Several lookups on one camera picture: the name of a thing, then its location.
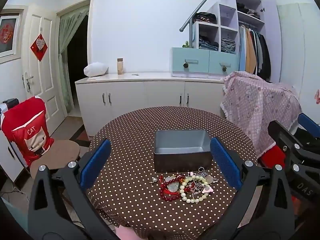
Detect white sideboard cabinet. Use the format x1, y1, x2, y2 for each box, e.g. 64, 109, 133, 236
75, 72, 227, 138

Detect white framed window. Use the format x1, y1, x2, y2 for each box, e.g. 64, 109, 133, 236
0, 9, 25, 63

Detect red diamond door decoration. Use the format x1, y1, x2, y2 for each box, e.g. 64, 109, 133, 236
30, 34, 48, 62

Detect red plastic chair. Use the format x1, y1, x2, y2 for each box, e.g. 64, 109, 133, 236
259, 145, 286, 168

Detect white low cupboard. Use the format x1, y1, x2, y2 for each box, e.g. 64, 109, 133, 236
0, 127, 25, 183

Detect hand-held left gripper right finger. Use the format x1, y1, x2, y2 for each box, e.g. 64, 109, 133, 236
200, 137, 295, 240

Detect red chair back cover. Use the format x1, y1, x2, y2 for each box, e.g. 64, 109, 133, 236
1, 96, 55, 167

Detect white panel door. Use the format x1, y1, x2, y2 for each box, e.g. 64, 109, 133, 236
23, 5, 68, 130

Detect black device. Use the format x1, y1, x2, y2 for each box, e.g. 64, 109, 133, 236
2, 99, 19, 111

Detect light blue drawer unit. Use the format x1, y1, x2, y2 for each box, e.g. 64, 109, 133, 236
171, 47, 240, 78

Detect grey metal tin box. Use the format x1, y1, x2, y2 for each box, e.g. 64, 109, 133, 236
153, 129, 213, 173

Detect metal door handle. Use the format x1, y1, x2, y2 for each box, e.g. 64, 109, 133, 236
23, 72, 34, 91

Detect dark red bead bracelet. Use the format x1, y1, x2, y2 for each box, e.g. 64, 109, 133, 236
159, 174, 181, 202

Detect pale green curtain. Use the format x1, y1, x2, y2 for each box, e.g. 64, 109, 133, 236
59, 5, 90, 110

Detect pale bead bracelet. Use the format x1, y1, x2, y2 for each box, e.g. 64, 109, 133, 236
179, 175, 209, 204

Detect brown polka dot tablecloth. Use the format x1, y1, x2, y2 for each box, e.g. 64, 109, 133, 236
86, 106, 258, 240

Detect white open wardrobe shelf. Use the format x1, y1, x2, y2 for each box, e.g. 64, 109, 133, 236
191, 0, 266, 55

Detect pale wardrobe door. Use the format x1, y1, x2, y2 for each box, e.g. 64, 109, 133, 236
277, 2, 320, 92

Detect dark clothes pile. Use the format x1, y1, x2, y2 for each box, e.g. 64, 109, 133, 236
236, 3, 261, 19

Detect red paper cut decoration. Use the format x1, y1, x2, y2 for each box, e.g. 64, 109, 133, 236
0, 22, 14, 46

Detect folded blue jeans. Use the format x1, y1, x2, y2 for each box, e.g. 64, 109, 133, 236
199, 36, 219, 51

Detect pink checked blanket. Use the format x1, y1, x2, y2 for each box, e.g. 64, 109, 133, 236
222, 71, 303, 158

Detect folded grey clothes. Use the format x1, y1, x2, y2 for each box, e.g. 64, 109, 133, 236
220, 38, 237, 54

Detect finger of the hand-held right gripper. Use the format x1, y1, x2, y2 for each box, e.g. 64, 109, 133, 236
298, 113, 320, 139
268, 120, 320, 178

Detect pink garment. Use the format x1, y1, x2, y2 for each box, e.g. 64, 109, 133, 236
117, 226, 142, 240

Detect red cord bracelet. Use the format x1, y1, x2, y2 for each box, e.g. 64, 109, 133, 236
162, 175, 196, 198

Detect row of hanging clothes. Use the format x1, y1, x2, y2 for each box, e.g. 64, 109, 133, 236
239, 25, 272, 81

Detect silver chain necklace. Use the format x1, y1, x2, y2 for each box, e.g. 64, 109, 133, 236
191, 166, 211, 201

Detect dark folded clothes stack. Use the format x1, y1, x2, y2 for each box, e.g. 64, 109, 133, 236
194, 12, 217, 24

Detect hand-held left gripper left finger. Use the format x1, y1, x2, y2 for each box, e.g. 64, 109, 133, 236
27, 139, 118, 240

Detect pink floral charm string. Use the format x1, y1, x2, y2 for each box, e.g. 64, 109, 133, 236
186, 171, 218, 194

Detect brown round seat chair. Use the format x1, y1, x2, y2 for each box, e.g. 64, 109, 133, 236
30, 140, 81, 180

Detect grey metal handrail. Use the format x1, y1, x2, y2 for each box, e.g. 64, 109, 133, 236
179, 0, 261, 48

